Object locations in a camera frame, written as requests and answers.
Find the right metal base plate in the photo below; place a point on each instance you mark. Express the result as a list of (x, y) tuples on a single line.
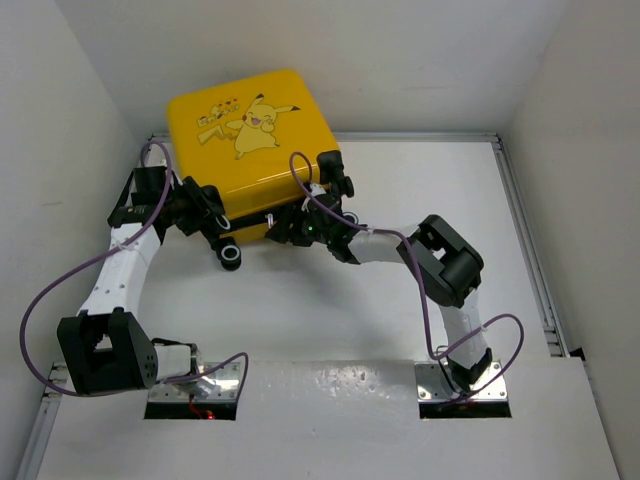
[(436, 384)]

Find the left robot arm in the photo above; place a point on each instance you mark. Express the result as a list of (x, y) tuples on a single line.
[(105, 347)]

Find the metal base plate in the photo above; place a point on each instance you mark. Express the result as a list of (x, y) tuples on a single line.
[(218, 387), (436, 384)]

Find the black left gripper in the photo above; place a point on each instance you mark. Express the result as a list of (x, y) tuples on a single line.
[(203, 207)]

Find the yellow suitcase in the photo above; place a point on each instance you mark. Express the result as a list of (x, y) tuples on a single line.
[(258, 140)]

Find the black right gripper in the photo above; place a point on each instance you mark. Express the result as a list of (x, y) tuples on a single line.
[(285, 231)]

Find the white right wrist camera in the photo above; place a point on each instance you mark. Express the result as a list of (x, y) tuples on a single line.
[(312, 190)]

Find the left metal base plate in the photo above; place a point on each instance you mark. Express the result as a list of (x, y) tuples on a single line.
[(218, 387)]

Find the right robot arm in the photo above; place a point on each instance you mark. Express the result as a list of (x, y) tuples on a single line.
[(445, 265)]

